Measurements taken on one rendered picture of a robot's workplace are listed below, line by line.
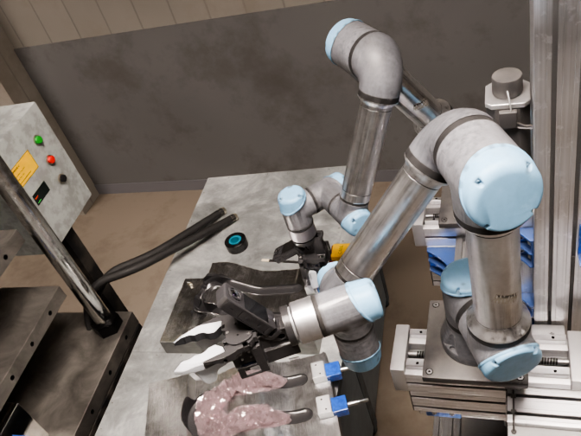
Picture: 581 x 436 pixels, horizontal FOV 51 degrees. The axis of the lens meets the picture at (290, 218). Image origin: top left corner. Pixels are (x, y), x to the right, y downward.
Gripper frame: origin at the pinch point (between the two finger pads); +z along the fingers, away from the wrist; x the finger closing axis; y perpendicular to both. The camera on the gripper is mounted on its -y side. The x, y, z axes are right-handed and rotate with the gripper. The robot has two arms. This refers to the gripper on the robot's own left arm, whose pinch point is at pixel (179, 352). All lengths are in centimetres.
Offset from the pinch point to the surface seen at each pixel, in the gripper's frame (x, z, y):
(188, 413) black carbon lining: 38, 19, 54
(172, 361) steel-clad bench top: 65, 25, 57
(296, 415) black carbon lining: 29, -9, 57
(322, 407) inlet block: 26, -17, 54
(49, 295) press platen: 82, 55, 31
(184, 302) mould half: 81, 18, 49
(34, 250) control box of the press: 99, 60, 23
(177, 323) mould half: 73, 21, 50
